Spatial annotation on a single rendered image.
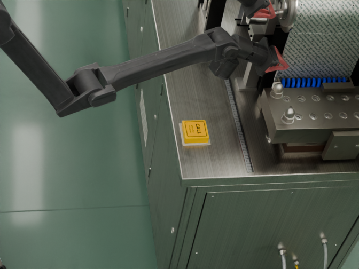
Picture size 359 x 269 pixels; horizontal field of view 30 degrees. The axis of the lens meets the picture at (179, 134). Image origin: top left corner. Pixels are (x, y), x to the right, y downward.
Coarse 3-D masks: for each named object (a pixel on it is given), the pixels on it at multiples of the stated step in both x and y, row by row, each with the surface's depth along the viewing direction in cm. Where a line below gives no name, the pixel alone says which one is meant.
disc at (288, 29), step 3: (294, 0) 178; (297, 0) 176; (294, 3) 178; (297, 3) 176; (294, 6) 178; (297, 6) 177; (294, 9) 178; (297, 9) 177; (294, 12) 178; (294, 15) 178; (294, 18) 178; (291, 21) 180; (294, 21) 179; (291, 24) 180; (282, 27) 187; (285, 27) 185; (288, 27) 182; (291, 27) 181; (285, 30) 185; (288, 30) 182
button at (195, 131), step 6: (192, 120) 196; (198, 120) 196; (204, 120) 197; (186, 126) 194; (192, 126) 194; (198, 126) 195; (204, 126) 195; (186, 132) 193; (192, 132) 193; (198, 132) 193; (204, 132) 193; (186, 138) 191; (192, 138) 192; (198, 138) 192; (204, 138) 192
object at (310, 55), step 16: (288, 48) 188; (304, 48) 188; (320, 48) 189; (336, 48) 190; (352, 48) 191; (288, 64) 193; (304, 64) 193; (320, 64) 194; (336, 64) 195; (352, 64) 196
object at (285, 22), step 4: (292, 0) 178; (292, 4) 178; (288, 8) 180; (292, 8) 178; (288, 12) 180; (292, 12) 179; (288, 16) 180; (280, 20) 186; (284, 20) 183; (288, 20) 180; (280, 24) 186; (284, 24) 184; (288, 24) 182
